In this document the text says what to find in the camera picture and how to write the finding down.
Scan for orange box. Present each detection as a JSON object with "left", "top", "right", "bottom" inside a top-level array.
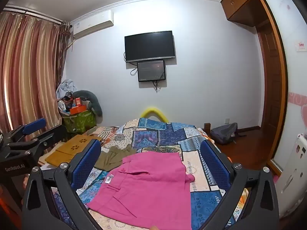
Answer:
[{"left": 69, "top": 105, "right": 88, "bottom": 116}]

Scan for white air conditioner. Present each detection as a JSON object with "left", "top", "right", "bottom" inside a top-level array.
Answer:
[{"left": 72, "top": 10, "right": 114, "bottom": 39}]

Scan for wooden overhead cabinet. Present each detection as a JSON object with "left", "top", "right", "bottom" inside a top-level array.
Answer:
[{"left": 221, "top": 0, "right": 267, "bottom": 27}]

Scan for brown wooden lap desk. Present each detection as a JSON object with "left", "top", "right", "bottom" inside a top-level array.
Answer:
[{"left": 44, "top": 135, "right": 102, "bottom": 167}]

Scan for grey backpack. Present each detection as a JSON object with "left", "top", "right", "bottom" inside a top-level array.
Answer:
[{"left": 210, "top": 123, "right": 238, "bottom": 145}]

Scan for white appliance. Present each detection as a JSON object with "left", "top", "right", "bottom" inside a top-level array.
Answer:
[{"left": 278, "top": 127, "right": 307, "bottom": 218}]

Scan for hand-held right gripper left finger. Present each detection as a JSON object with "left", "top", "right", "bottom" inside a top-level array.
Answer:
[{"left": 21, "top": 139, "right": 102, "bottom": 230}]

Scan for black wall television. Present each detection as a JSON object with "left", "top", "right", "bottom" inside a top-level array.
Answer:
[{"left": 124, "top": 31, "right": 176, "bottom": 63}]

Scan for small black monitor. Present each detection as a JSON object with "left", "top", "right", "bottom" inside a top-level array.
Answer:
[{"left": 137, "top": 60, "right": 166, "bottom": 82}]

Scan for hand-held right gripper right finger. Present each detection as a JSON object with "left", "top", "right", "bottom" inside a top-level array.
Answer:
[{"left": 200, "top": 139, "right": 280, "bottom": 230}]

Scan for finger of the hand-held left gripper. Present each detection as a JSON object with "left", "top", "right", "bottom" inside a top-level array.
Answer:
[
  {"left": 31, "top": 124, "right": 68, "bottom": 165},
  {"left": 5, "top": 118, "right": 47, "bottom": 144}
]

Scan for green patterned storage box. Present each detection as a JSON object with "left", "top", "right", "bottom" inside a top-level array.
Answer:
[{"left": 61, "top": 110, "right": 97, "bottom": 135}]

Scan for olive green pants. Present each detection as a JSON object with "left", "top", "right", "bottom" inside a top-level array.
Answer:
[{"left": 95, "top": 145, "right": 137, "bottom": 172}]

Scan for pink pants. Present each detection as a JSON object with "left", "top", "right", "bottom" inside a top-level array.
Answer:
[{"left": 86, "top": 152, "right": 195, "bottom": 230}]

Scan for striped pink curtain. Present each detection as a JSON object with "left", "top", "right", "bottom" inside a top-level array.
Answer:
[{"left": 0, "top": 11, "right": 72, "bottom": 139}]

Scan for light blue cloth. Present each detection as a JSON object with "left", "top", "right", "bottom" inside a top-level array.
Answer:
[{"left": 56, "top": 80, "right": 77, "bottom": 100}]

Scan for blue patchwork blanket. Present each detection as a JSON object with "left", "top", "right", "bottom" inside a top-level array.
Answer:
[{"left": 38, "top": 117, "right": 250, "bottom": 230}]

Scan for brown wooden door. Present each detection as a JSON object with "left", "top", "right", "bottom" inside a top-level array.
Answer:
[{"left": 256, "top": 20, "right": 286, "bottom": 172}]

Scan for grey pillow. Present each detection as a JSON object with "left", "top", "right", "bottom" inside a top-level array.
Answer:
[{"left": 72, "top": 90, "right": 103, "bottom": 125}]

